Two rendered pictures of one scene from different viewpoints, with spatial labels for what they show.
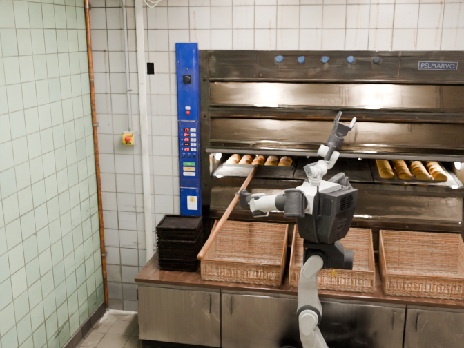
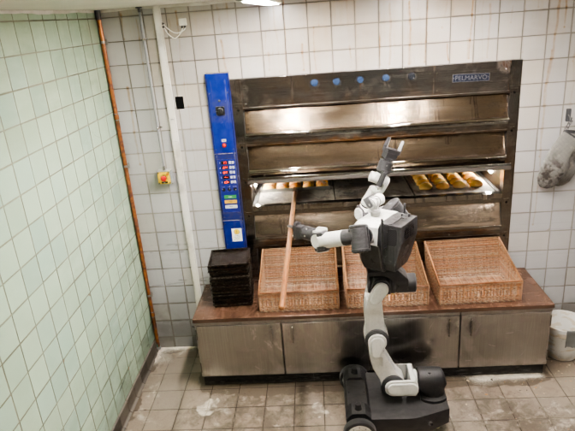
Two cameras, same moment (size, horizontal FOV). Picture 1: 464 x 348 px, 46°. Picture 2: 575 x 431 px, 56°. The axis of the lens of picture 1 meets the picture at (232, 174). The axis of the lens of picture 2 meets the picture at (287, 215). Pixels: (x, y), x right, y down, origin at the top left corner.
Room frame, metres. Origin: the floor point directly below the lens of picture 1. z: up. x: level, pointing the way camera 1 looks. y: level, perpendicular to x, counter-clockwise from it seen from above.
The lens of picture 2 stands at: (0.14, 0.37, 2.50)
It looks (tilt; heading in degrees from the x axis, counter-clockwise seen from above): 21 degrees down; 353
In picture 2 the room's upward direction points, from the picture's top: 4 degrees counter-clockwise
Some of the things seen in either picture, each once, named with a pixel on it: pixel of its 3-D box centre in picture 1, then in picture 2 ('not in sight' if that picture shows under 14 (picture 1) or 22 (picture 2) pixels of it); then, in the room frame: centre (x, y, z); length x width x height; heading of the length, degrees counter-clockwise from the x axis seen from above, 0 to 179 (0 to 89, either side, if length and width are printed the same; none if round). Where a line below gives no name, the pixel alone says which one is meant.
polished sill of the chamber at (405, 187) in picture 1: (332, 184); (375, 201); (3.77, -0.73, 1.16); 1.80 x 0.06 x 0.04; 79
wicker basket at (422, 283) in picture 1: (424, 263); (470, 268); (3.37, -1.29, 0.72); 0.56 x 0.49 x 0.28; 81
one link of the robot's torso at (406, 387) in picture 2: not in sight; (400, 379); (2.87, -0.60, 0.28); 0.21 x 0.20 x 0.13; 79
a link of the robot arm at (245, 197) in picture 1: (248, 200); (303, 232); (3.29, -0.11, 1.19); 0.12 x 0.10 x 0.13; 44
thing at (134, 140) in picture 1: (130, 137); (165, 176); (3.98, 0.76, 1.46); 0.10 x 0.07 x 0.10; 79
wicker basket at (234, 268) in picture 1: (246, 250); (299, 277); (3.59, -0.10, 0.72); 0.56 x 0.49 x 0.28; 79
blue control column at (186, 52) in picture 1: (216, 161); (246, 183); (4.85, 0.14, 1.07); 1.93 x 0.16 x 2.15; 169
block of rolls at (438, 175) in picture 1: (409, 167); (442, 174); (4.08, -1.37, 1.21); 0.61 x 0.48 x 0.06; 169
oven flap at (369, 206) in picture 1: (331, 203); (376, 220); (3.75, -0.72, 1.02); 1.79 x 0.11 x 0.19; 79
